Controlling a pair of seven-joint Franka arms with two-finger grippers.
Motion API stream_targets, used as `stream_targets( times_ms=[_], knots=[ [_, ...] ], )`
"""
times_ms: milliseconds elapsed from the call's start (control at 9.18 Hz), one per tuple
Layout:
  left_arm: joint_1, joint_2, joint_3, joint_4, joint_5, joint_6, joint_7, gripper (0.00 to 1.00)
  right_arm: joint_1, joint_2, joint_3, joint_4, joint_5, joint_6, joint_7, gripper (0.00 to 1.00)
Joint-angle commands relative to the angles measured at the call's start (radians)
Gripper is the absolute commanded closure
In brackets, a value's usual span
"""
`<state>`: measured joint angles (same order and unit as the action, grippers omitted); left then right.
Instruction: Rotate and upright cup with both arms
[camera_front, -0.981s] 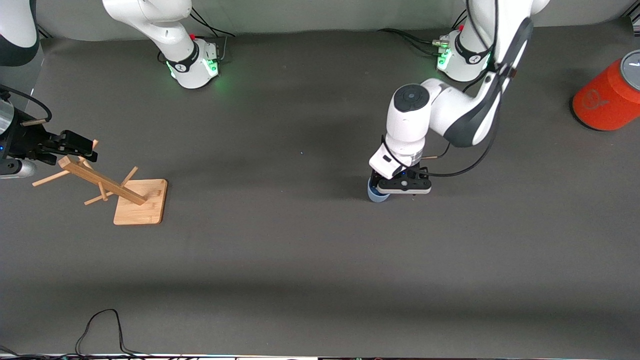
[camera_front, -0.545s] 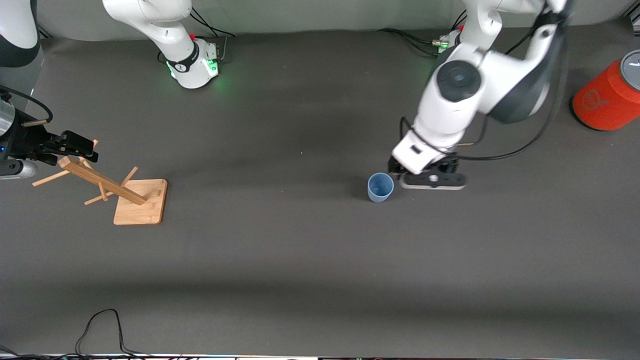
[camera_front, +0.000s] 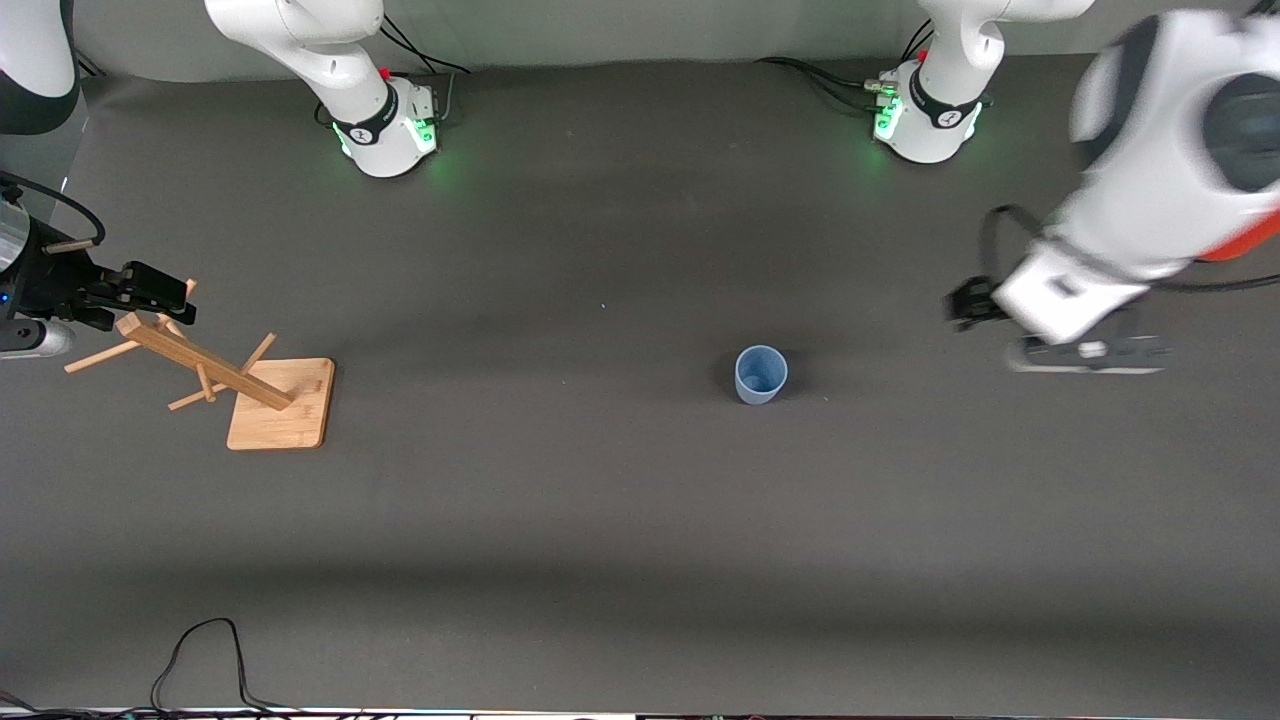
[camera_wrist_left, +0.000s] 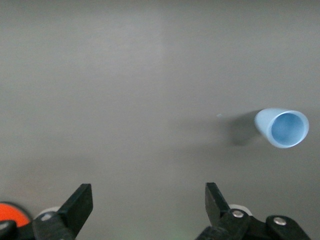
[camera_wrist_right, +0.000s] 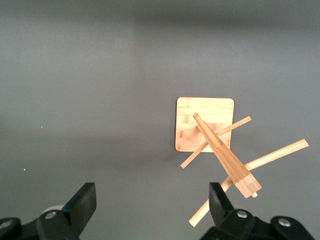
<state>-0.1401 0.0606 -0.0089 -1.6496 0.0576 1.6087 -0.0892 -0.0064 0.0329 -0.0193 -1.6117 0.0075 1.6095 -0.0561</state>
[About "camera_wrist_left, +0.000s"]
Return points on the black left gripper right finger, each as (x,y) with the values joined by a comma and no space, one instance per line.
(220,212)

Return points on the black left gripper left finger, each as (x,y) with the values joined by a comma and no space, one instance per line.
(75,207)

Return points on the light blue plastic cup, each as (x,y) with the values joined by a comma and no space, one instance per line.
(285,130)

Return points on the orange cylindrical can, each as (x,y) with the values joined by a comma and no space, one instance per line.
(12,212)

